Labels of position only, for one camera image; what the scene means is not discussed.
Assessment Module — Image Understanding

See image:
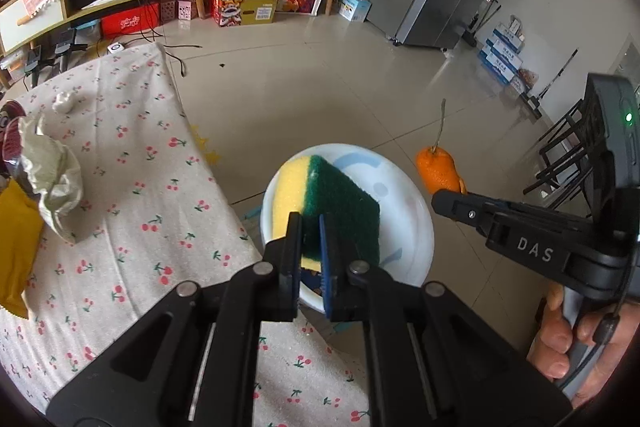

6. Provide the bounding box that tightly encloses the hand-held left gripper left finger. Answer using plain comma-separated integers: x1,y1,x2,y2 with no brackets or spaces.
45,212,303,427

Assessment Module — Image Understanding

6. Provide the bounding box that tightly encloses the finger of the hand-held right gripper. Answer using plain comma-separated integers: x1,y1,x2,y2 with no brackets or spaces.
431,189,501,239

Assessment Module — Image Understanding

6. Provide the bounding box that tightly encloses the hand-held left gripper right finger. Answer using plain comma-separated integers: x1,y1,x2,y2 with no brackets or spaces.
319,213,573,427

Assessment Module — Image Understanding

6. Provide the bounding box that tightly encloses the orange peel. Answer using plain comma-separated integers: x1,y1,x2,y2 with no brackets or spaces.
416,146,468,195

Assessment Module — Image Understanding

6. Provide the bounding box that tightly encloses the green and yellow sponge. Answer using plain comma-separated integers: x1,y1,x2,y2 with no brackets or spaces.
271,154,382,272

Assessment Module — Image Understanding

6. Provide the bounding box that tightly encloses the white plastic basin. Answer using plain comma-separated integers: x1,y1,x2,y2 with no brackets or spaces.
260,143,435,313

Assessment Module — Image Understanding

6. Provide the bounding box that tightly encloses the pale plastic bag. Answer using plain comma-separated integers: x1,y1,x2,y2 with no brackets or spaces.
17,113,84,244

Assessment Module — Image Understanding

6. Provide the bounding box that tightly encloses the yellow snack packet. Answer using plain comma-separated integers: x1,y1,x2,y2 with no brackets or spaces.
0,179,47,321

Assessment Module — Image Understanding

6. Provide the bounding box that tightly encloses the small white tissue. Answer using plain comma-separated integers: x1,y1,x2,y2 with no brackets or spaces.
52,91,77,114

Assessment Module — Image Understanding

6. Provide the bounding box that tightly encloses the red cartoon drink can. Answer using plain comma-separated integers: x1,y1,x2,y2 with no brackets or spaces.
0,102,26,180

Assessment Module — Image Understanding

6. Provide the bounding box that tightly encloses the person's right hand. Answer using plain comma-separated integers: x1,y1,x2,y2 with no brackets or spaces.
527,282,626,409

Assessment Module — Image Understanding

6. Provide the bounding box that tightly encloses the black chair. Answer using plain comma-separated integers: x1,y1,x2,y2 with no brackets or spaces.
522,99,602,208

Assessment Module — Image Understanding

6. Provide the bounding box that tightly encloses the floor mop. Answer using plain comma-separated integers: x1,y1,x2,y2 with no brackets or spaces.
519,49,579,118

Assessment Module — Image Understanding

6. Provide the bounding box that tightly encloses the stack of blue white boxes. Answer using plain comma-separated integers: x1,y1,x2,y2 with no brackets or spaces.
476,19,527,88

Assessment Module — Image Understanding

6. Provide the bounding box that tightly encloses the cherry print tablecloth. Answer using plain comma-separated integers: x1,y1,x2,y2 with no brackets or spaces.
0,42,372,427

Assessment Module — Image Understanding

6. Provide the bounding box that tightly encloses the blue and white carton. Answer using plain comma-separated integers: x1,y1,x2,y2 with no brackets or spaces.
336,0,374,23

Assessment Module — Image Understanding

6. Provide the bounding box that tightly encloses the white box with red picture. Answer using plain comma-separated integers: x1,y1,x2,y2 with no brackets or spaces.
274,0,327,16

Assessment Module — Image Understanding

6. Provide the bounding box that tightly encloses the lion print cardboard box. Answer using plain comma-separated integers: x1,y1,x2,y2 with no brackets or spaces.
211,0,279,27

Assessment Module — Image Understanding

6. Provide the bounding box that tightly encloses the flat red box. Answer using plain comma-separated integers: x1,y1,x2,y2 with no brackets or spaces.
100,4,162,39

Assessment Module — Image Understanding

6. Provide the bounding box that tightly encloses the black grey handheld device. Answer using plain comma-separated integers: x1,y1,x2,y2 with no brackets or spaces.
54,29,89,71
24,46,52,84

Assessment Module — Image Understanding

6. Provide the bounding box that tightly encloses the black floor cable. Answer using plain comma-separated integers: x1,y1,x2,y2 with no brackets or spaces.
159,38,204,78

